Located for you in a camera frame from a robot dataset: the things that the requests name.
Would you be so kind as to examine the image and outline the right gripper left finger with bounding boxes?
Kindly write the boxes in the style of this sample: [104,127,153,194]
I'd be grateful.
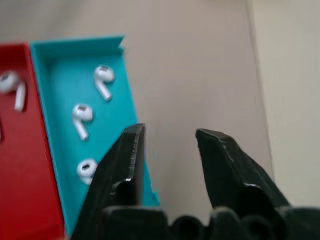
[71,122,146,240]

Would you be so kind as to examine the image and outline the teal plastic tray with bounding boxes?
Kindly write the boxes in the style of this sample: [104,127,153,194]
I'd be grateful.
[29,34,161,236]

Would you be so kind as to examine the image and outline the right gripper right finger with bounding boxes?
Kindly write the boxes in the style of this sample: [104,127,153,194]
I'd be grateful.
[195,128,291,216]

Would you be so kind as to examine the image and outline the red plastic tray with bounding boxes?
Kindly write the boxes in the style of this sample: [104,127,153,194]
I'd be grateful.
[0,42,68,240]

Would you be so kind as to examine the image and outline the white earbud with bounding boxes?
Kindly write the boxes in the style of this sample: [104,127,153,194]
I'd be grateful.
[93,64,116,103]
[71,104,94,142]
[76,158,99,185]
[0,70,27,112]

